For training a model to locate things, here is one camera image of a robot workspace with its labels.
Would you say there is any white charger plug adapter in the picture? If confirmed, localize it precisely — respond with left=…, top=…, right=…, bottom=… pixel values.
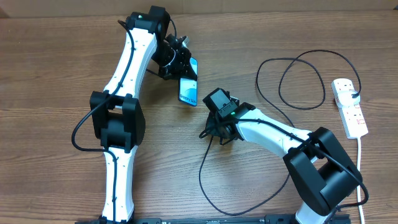
left=335, top=90, right=361, bottom=108

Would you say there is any Samsung Galaxy smartphone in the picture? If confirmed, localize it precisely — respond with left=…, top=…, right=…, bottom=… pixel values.
left=178, top=57, right=198, bottom=107

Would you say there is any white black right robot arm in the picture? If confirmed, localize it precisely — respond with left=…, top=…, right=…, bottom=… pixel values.
left=200, top=88, right=364, bottom=223

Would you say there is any white power strip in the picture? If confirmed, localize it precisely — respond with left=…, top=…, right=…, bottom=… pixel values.
left=331, top=78, right=368, bottom=139

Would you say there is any white power strip cord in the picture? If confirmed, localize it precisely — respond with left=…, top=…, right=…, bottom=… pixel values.
left=356, top=137, right=366, bottom=224

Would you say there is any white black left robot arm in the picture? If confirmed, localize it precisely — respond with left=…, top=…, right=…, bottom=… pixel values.
left=90, top=6, right=198, bottom=223

